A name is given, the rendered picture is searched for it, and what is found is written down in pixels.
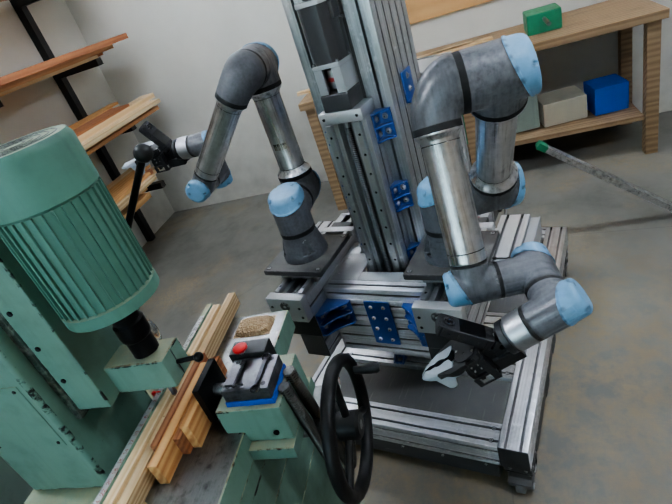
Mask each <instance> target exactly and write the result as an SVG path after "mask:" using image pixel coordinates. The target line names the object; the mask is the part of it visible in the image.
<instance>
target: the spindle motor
mask: <svg viewBox="0 0 672 504"><path fill-rule="evenodd" d="M0 238H1V239H2V240H3V242H4V243H5V245H6V246H7V247H8V249H9V250H10V251H11V253H12V254H13V255H14V257H15V258H16V259H17V261H18V262H19V263H20V265H21V266H22V267H23V269H24V270H25V271H26V273H27V274H28V275H29V277H30V278H31V280H32V281H33V282H34V284H35V285H36V286H37V288H38V289H39V290H40V292H41V293H42V294H43V296H44V297H45V298H46V300H47V301H48V302H49V304H50V305H51V306H52V308H53V309H54V310H55V312H56V313H57V315H58V316H59V317H60V319H61V320H62V322H63V323H64V324H65V326H66V327H67V328H68V329H69V330H70V331H72V332H76V333H84V332H91V331H95V330H98V329H101V328H104V327H107V326H109V325H111V324H114V323H116V322H118V321H120V320H121V319H123V318H125V317H126V316H128V315H130V314H131V313H133V312H134V311H136V310H137V309H138V308H139V307H141V306H142V305H143V304H144V303H145V302H146V301H147V300H148V299H149V298H150V297H151V296H152V295H153V294H154V292H155V291H156V289H157V288H158V285H159V281H160V279H159V276H158V274H157V273H156V271H155V269H154V268H153V266H152V264H151V263H150V261H149V259H148V257H147V256H146V254H145V252H144V251H143V249H142V247H141V245H140V244H139V242H138V240H137V239H136V237H135V235H134V233H133V232H132V230H131V228H130V227H129V225H128V223H127V221H126V220H125V218H124V216H123V215H122V213H121V211H120V209H119V208H118V206H117V204H116V203H115V201H114V199H113V197H112V196H111V194H110V192H109V191H108V189H107V187H106V185H105V184H104V182H103V180H102V179H101V177H100V176H99V173H98V171H97V170H96V168H95V166H94V165H93V163H92V161H91V159H90V158H89V156H88V154H87V153H86V151H85V149H84V147H83V146H82V144H81V142H80V141H79V139H78V137H77V135H76V134H75V132H74V130H72V129H71V128H69V127H68V126H67V125H64V124H63V125H57V126H53V127H49V128H46V129H42V130H39V131H36V132H34V133H31V134H28V135H25V136H23V137H20V138H17V139H15V140H12V141H10V142H7V143H5V144H3V145H0Z"/></svg>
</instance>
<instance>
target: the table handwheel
mask: <svg viewBox="0 0 672 504"><path fill-rule="evenodd" d="M356 365H358V364H357V362H356V361H355V360H354V358H353V357H352V356H350V355H349V354H346V353H339V354H336V355H335V356H334V357H333V358H332V359H331V360H330V361H329V363H328V365H327V368H326V370H325V373H324V377H323V382H322V388H321V398H320V418H318V419H312V420H313V421H314V423H315V424H316V425H317V427H318V429H319V431H320V432H321V441H322V449H323V455H324V460H325V465H326V469H327V473H328V476H329V479H330V482H331V485H332V487H333V489H334V491H335V493H336V494H337V496H338V497H339V499H340V500H341V501H343V502H344V503H345V504H358V503H360V502H361V501H362V500H363V499H364V497H365V495H366V493H367V491H368V488H369V484H370V480H371V475H372V467H373V425H372V415H371V408H370V402H369V397H368V392H367V388H366V384H365V381H364V378H363V375H362V374H354V372H353V366H356ZM342 367H344V368H345V369H346V370H347V372H348V374H349V376H350V378H351V381H352V384H353V387H354V390H355V394H356V399H357V404H358V409H351V410H348V407H347V405H346V402H345V400H344V397H343V394H342V391H341V388H340V385H339V382H338V377H339V374H340V371H341V369H342ZM335 399H336V401H337V404H338V408H339V411H338V412H337V413H336V415H335ZM337 438H338V439H339V440H340V441H341V442H342V441H345V463H346V467H345V474H344V471H343V468H342V464H341V460H340V455H339V450H338V443H337ZM357 440H361V456H360V466H359V472H358V476H357V480H356V483H355V485H354V466H353V463H354V441H357Z"/></svg>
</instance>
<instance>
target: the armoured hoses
mask: <svg viewBox="0 0 672 504"><path fill-rule="evenodd" d="M283 375H284V377H285V378H287V379H288V380H289V381H290V382H291V384H292V386H293V387H292V386H291V384H290V382H288V381H283V382H282V383H280V384H279V385H278V392H279V393H280V394H282V395H283V396H284V397H285V399H286V401H287V403H289V405H290V407H291V409H292V411H293V412H294V413H295V415H296V417H297V419H298V421H299V423H300V424H301V425H302V427H303V429H304V430H305V432H306V433H307V434H308V436H309V438H310V439H311V440H312V442H313V444H314V445H315V447H316V448H317V450H318V451H319V453H320V454H321V456H322V457H323V459H324V455H323V449H322V441H321V432H320V431H319V429H318V427H317V425H316V424H315V423H314V421H313V420H312V418H313V419H318V418H320V407H319V406H318V404H317V402H316V401H315V399H314V398H313V396H312V395H311V393H310V391H309V390H308V389H307V387H306V385H305V384H304V382H303V381H302V379H301V377H300V376H299V375H298V373H297V371H296V369H295V368H294V366H292V365H290V366H287V367H285V369H284V370H283ZM293 388H294V389H295V390H296V392H297V394H298V396H299V397H298V396H297V395H296V393H295V391H294V389H293ZM299 398H300V399H299ZM300 400H301V401H302V402H303V404H304V405H305V407H306V408H305V407H304V405H303V404H302V402H301V401H300ZM306 409H307V410H306ZM307 411H308V412H309V413H310V415H311V416H312V418H311V416H310V415H309V413H308V412H307ZM337 443H338V450H339V455H340V460H341V461H342V463H343V464H344V468H343V467H342V468H343V471H344V474H345V467H346V463H345V446H344V444H343V443H342V442H341V441H340V440H339V439H338V438H337ZM356 464H357V462H356V442H355V441H354V463H353V466H354V469H355V467H356Z"/></svg>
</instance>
